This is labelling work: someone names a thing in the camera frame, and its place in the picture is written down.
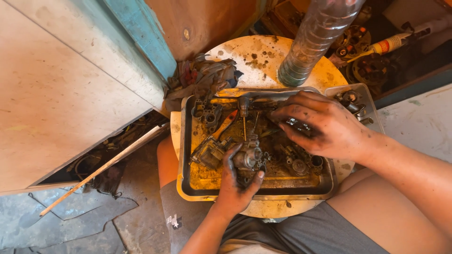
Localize dark carburetor housing with holes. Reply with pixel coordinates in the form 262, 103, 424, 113
191, 98, 223, 133

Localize boxy grey carburetor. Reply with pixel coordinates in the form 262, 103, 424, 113
190, 136, 234, 171

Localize clear ribbed plastic bottle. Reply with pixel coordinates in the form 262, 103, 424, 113
278, 0, 367, 87

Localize orange handled brush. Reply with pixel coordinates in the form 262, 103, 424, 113
211, 110, 239, 140

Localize white sealant tube red label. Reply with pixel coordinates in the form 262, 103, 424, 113
346, 17, 452, 65

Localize thin small screwdriver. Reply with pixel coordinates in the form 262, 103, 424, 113
251, 111, 260, 139

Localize long wooden stick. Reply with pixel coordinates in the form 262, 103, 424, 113
39, 123, 170, 217

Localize dark round engine disc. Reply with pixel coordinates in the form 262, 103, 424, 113
345, 53, 401, 86

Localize grey metal carburetor body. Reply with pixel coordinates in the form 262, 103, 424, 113
233, 139, 272, 174

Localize person's right hand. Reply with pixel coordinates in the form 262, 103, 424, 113
267, 91, 373, 163

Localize person's grey shorts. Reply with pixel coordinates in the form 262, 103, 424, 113
160, 180, 390, 254

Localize round white stool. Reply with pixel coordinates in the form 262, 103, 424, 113
170, 35, 356, 219

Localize clear plastic container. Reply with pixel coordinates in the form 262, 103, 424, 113
324, 83, 386, 135

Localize teal painted wooden post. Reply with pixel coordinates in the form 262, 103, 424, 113
102, 0, 177, 82

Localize pale wooden cabinet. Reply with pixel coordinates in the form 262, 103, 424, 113
0, 0, 171, 197

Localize dirty rectangular metal tray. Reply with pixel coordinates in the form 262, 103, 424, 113
177, 87, 338, 202

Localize metal jet with brass rod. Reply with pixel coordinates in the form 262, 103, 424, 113
238, 97, 251, 142

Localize tangle of cables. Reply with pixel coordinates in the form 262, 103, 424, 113
45, 112, 167, 197

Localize small shiny metal part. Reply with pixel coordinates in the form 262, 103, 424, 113
286, 118, 313, 136

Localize heap of dirty rags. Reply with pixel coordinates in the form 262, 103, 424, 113
164, 53, 244, 113

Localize carburetor parts with round caps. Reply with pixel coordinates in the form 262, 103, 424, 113
280, 144, 324, 177

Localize person's right leg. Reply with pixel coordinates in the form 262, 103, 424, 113
326, 167, 452, 254

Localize round toothed clutch plate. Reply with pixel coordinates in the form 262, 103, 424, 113
331, 24, 372, 59

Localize person's left hand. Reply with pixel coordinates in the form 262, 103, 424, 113
215, 143, 266, 216

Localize metal fittings cluster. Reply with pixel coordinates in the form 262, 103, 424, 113
333, 90, 374, 126

